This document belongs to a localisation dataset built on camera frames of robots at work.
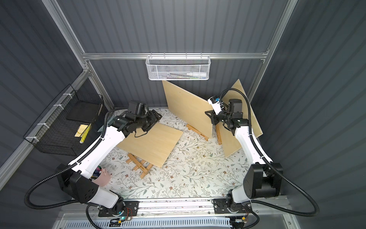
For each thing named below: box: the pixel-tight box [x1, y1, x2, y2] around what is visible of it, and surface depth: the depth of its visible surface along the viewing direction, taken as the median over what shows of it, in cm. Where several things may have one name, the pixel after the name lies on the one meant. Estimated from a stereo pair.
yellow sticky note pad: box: [74, 124, 89, 138], surface depth 76 cm
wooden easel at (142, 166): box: [125, 152, 154, 179], surface depth 89 cm
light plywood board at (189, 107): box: [162, 80, 214, 139], surface depth 86 cm
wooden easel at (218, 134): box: [215, 123, 223, 146], surface depth 99 cm
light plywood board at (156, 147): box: [116, 122, 183, 168], surface depth 95 cm
